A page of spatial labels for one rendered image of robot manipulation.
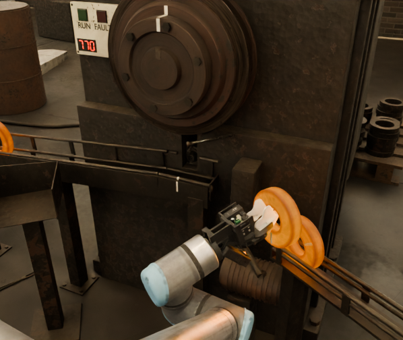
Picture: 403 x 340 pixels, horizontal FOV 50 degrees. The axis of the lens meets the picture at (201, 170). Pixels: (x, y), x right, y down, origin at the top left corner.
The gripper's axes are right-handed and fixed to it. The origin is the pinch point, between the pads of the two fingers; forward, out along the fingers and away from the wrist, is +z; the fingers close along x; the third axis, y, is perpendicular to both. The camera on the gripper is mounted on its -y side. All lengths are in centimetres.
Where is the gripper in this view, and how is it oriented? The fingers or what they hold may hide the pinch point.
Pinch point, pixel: (276, 211)
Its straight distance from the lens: 111.4
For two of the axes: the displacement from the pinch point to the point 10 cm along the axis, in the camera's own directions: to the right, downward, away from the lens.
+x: -5.2, -4.0, 7.6
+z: 8.2, -4.9, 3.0
